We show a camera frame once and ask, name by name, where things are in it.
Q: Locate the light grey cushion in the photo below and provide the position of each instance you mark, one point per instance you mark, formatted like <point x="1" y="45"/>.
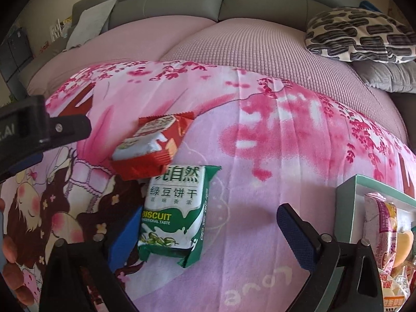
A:
<point x="91" y="22"/>

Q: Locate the black white patterned pillow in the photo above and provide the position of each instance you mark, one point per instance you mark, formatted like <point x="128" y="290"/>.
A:
<point x="357" y="32"/>

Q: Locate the printed cartoon blanket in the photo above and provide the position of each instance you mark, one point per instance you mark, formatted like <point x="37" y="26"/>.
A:
<point x="260" y="156"/>

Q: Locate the dark cabinet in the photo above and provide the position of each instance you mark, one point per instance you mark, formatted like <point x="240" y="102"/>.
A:
<point x="16" y="55"/>

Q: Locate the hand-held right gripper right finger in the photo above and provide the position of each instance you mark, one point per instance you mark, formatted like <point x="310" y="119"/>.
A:
<point x="297" y="237"/>

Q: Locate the green biscuit packet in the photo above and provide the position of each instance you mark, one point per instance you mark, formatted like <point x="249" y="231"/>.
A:
<point x="172" y="208"/>

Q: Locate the person's left hand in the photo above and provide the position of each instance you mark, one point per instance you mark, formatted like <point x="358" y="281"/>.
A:
<point x="9" y="248"/>

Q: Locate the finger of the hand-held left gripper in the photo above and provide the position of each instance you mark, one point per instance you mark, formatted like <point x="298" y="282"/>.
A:
<point x="68" y="128"/>
<point x="19" y="167"/>

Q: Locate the yellow snack packet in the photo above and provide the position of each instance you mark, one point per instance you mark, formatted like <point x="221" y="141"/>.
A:
<point x="390" y="302"/>

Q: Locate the pink sofa cover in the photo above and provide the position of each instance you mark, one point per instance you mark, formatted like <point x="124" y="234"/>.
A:
<point x="260" y="52"/>

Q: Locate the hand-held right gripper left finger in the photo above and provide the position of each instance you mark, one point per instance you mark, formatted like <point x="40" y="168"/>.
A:
<point x="123" y="240"/>

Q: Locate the red white wafer packet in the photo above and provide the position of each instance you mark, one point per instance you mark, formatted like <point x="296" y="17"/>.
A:
<point x="146" y="143"/>

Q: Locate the white tray teal rim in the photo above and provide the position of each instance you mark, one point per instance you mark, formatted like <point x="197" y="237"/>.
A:
<point x="349" y="208"/>

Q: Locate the pink roll cake packet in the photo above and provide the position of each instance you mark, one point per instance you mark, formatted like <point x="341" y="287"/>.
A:
<point x="373" y="230"/>

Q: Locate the white rack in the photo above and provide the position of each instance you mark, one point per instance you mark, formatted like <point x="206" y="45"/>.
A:
<point x="57" y="31"/>

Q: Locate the grey sofa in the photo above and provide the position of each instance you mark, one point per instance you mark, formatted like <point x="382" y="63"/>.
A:
<point x="260" y="3"/>

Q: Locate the grey pillow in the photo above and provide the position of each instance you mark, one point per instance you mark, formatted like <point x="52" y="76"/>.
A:
<point x="390" y="74"/>

